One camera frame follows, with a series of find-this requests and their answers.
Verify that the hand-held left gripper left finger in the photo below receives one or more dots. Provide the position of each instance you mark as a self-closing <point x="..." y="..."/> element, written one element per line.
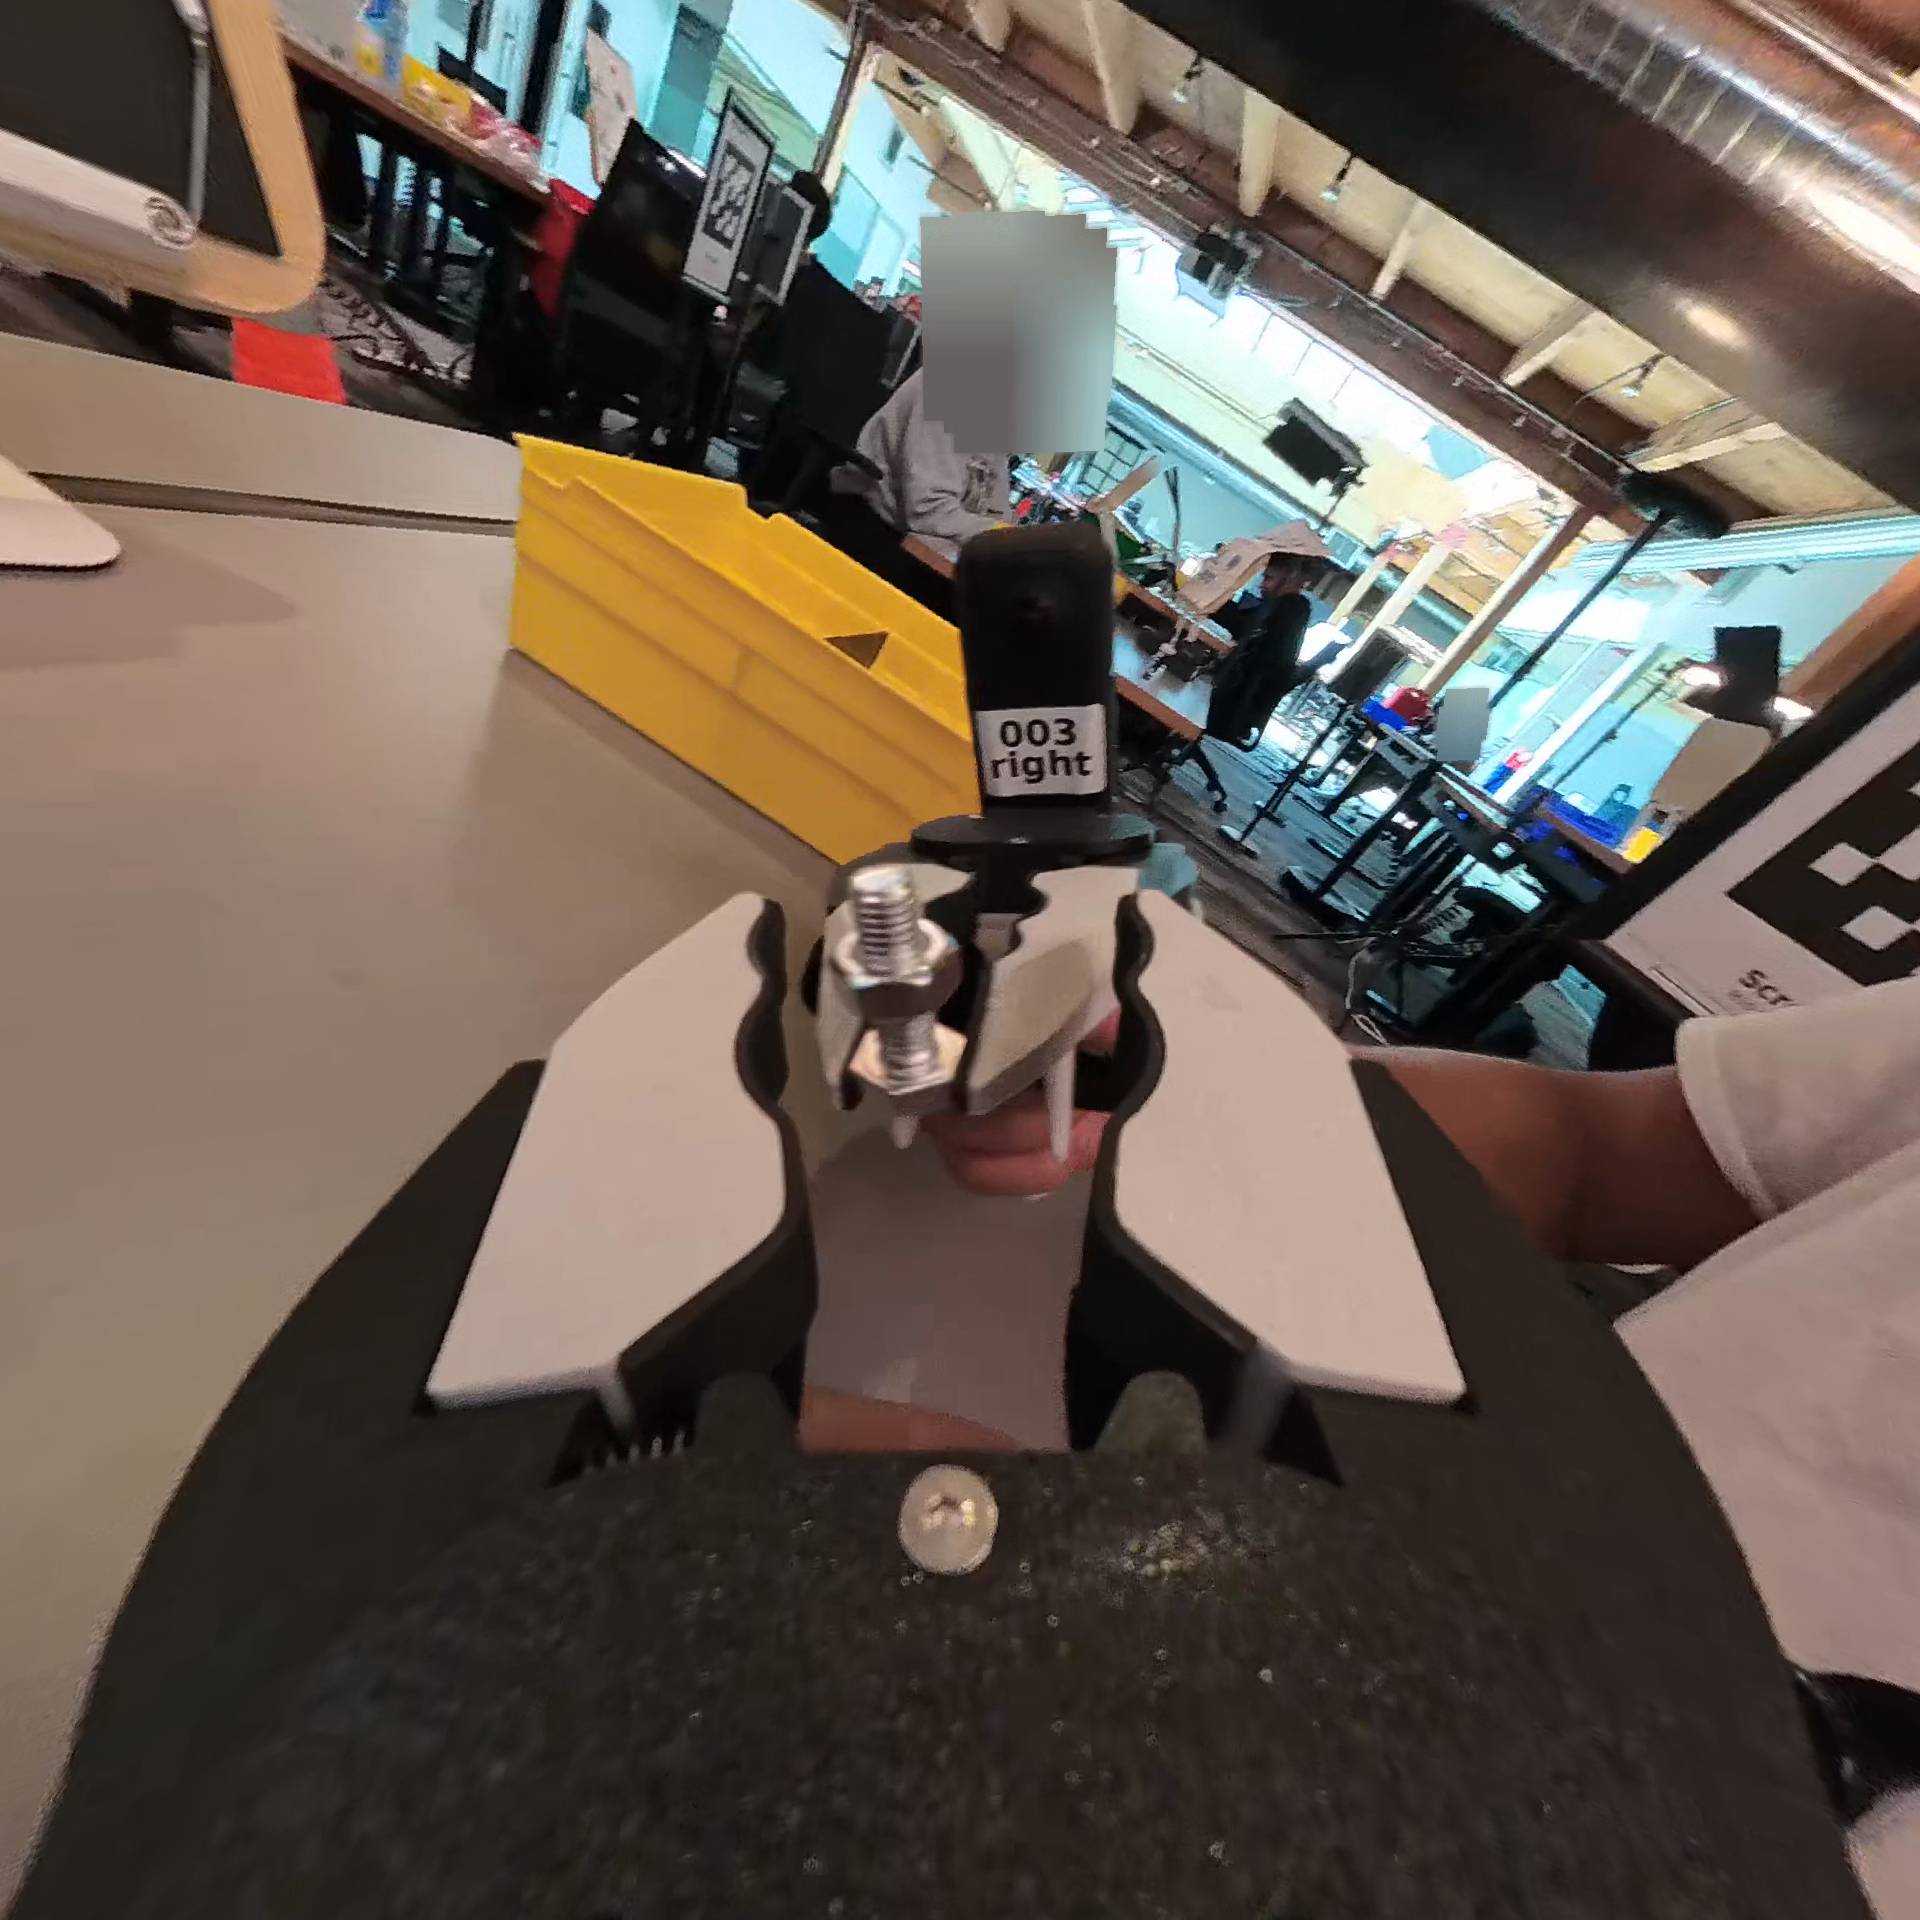
<point x="630" y="1183"/>

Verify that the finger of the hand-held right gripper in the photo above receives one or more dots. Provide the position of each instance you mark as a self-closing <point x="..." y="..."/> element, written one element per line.
<point x="1035" y="1003"/>
<point x="833" y="1036"/>

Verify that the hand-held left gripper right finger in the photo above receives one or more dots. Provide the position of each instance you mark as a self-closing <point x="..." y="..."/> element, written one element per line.
<point x="1276" y="1183"/>

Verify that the steel hex nut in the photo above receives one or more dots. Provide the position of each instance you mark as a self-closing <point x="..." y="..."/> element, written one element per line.
<point x="886" y="976"/>

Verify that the steel hex bolt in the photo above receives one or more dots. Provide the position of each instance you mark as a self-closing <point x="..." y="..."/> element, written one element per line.
<point x="886" y="902"/>

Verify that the yellow plastic bin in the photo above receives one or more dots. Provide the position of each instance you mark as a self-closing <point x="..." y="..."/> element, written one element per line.
<point x="662" y="630"/>

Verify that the person's right forearm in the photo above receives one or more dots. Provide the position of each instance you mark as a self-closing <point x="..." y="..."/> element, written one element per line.
<point x="1547" y="1154"/>

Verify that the grey desk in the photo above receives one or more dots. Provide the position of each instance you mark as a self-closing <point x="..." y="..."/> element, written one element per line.
<point x="299" y="976"/>

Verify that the person's right hand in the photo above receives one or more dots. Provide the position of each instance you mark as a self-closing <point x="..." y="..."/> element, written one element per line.
<point x="1004" y="1162"/>

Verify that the black hanging projector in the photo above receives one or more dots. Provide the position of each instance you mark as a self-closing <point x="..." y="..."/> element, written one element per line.
<point x="1314" y="442"/>

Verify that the framed right tag sign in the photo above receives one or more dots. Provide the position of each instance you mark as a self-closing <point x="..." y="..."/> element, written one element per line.
<point x="1681" y="939"/>

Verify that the tag sign on stand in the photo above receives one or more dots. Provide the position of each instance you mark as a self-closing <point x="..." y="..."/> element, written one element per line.
<point x="730" y="196"/>

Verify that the black office chair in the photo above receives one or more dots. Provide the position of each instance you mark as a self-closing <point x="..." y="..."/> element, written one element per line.
<point x="630" y="269"/>

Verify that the person's white shirt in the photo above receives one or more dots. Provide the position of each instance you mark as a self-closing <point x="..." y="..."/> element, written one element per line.
<point x="1800" y="1423"/>

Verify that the black studio light panel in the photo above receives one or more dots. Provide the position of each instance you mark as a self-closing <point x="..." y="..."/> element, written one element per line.
<point x="1751" y="668"/>

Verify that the orange traffic cone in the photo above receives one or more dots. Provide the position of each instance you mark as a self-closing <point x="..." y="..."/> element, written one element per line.
<point x="295" y="359"/>

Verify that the yellow boxes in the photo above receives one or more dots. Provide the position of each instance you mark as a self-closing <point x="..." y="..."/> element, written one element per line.
<point x="441" y="91"/>

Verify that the white monitor stand base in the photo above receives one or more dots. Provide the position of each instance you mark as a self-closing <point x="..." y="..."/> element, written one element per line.
<point x="45" y="525"/>

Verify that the silver ceiling duct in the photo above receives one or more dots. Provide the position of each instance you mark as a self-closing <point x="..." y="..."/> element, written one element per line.
<point x="1800" y="136"/>

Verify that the monitor with wooden frame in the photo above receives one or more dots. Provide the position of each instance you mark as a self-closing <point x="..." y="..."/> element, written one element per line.
<point x="91" y="91"/>

